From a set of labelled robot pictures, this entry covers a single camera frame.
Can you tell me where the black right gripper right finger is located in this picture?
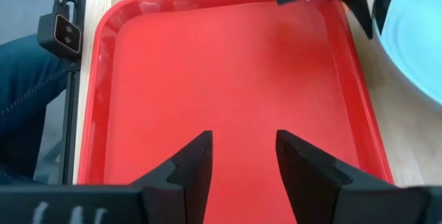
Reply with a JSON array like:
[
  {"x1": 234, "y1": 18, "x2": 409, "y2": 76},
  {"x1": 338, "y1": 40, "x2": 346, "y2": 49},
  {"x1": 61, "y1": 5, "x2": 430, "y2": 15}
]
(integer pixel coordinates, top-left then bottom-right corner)
[{"x1": 275, "y1": 129, "x2": 432, "y2": 224}]

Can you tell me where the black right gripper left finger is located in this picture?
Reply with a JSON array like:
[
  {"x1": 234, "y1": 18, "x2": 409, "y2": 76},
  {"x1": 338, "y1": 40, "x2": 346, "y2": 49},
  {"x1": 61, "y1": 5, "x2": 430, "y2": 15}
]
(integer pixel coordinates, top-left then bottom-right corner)
[{"x1": 131, "y1": 130, "x2": 213, "y2": 224}]

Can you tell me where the pale teal round plate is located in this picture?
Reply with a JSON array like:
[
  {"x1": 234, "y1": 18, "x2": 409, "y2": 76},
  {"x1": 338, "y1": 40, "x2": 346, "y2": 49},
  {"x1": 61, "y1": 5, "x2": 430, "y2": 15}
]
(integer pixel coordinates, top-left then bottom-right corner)
[{"x1": 372, "y1": 0, "x2": 442, "y2": 106}]

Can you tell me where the red plastic tray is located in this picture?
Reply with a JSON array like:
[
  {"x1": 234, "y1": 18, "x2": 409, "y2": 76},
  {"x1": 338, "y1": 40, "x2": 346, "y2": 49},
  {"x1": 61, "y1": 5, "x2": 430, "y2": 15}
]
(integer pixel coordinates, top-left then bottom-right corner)
[{"x1": 77, "y1": 0, "x2": 395, "y2": 224}]

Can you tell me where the person's leg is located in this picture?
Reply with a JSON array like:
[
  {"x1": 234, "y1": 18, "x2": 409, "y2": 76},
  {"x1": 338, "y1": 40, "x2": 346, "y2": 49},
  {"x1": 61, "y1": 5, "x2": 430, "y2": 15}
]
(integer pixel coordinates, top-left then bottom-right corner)
[{"x1": 0, "y1": 33, "x2": 68, "y2": 185}]

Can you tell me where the black table-level camera box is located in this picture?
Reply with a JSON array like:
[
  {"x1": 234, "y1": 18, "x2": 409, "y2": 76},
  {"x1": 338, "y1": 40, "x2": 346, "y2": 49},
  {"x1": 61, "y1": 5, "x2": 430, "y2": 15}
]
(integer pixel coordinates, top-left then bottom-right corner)
[{"x1": 37, "y1": 0, "x2": 84, "y2": 59}]

